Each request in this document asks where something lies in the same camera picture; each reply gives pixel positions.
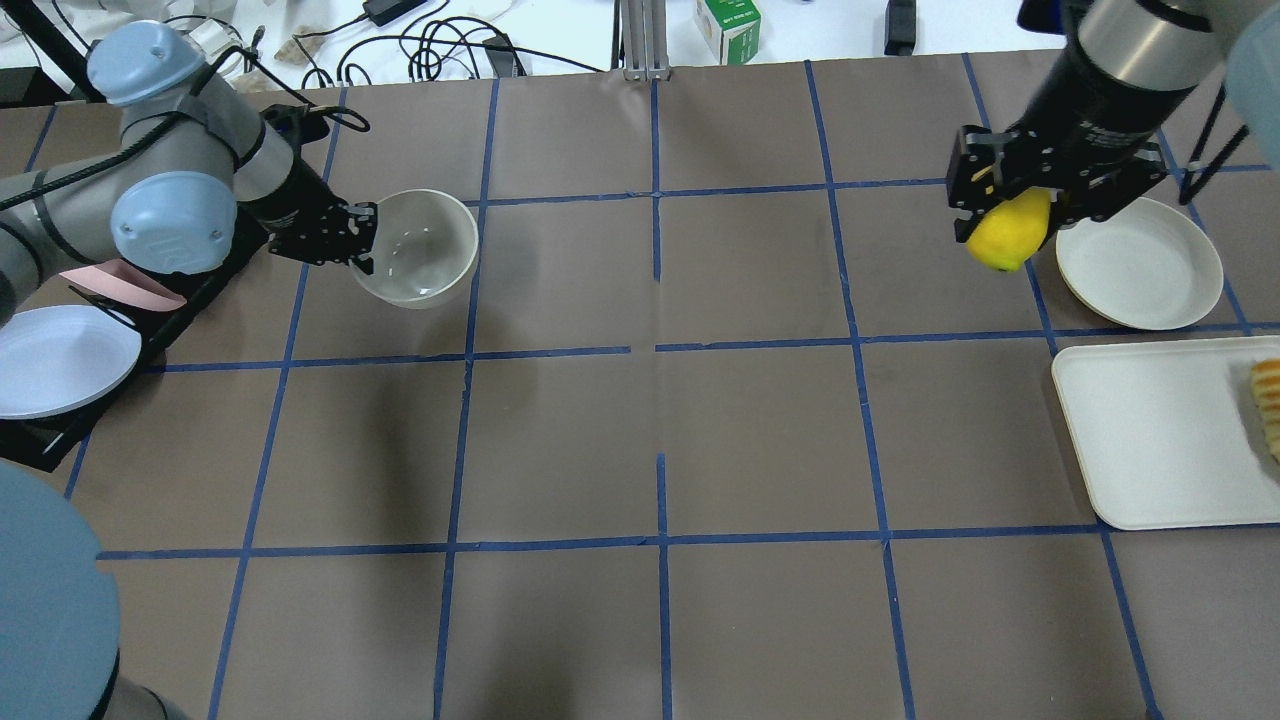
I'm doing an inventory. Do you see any green white carton box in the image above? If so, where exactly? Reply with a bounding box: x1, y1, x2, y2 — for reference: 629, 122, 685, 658
694, 1, 763, 67

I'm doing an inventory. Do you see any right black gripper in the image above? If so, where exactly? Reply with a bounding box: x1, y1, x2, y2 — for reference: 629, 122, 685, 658
946, 45, 1171, 243

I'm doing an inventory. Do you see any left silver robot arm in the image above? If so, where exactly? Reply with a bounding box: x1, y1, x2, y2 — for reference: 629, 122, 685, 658
3, 20, 378, 719

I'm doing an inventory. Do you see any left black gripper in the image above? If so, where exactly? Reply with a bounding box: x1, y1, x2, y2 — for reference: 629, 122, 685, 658
239, 160, 376, 277

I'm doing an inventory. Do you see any black dish rack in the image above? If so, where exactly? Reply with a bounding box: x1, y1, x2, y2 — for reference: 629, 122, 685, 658
1, 231, 268, 471

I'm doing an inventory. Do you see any pink plate in rack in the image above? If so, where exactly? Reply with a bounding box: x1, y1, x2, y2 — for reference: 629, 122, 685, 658
59, 259, 187, 313

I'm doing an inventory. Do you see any yellow lemon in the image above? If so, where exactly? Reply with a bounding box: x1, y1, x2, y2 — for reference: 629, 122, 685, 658
965, 187, 1053, 272

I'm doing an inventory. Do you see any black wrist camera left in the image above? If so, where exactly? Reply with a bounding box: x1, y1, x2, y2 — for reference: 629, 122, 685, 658
260, 104, 330, 151

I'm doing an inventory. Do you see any cream rectangular tray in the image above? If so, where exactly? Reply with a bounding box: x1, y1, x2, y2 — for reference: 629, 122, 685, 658
1051, 336, 1279, 530

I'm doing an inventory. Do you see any cream ceramic bowl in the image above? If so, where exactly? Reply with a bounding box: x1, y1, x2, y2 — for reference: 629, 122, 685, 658
349, 190, 480, 310

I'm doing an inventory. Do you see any black power adapter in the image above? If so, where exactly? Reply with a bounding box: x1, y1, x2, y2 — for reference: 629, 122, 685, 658
362, 0, 428, 27

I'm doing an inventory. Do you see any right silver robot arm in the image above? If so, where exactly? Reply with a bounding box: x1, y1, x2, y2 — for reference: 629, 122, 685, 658
946, 1, 1277, 251

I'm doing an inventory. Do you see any cream round plate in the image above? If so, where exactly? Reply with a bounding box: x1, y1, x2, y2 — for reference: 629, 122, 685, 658
1055, 199, 1225, 331

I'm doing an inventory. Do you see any light blue plate in rack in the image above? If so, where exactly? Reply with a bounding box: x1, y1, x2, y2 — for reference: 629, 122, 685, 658
1, 305, 142, 420

